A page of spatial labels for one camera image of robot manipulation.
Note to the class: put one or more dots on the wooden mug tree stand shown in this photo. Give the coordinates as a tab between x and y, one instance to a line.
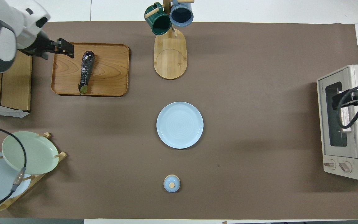
170	59

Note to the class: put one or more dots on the blue mug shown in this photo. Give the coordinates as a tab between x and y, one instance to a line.
181	15

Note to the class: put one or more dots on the small blue lidded jar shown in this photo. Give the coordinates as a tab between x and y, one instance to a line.
172	183

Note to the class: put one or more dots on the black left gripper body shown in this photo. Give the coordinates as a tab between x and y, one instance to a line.
40	46

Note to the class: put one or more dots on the wooden serving tray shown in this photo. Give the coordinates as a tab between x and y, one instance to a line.
110	71

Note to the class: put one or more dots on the wooden plate rack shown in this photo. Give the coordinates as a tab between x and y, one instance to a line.
61	154

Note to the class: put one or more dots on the toaster oven glass door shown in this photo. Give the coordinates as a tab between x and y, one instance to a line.
322	124

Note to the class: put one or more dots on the dark purple eggplant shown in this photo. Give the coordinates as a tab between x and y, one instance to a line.
86	70

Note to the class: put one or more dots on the grey oven knob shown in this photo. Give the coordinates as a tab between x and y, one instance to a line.
345	167
329	164

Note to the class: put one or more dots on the pale green plate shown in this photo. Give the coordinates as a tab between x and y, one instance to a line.
39	155

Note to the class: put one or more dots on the brown table mat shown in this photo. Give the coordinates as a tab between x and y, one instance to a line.
244	140

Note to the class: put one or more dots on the dark green mug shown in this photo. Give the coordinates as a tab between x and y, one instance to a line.
160	24

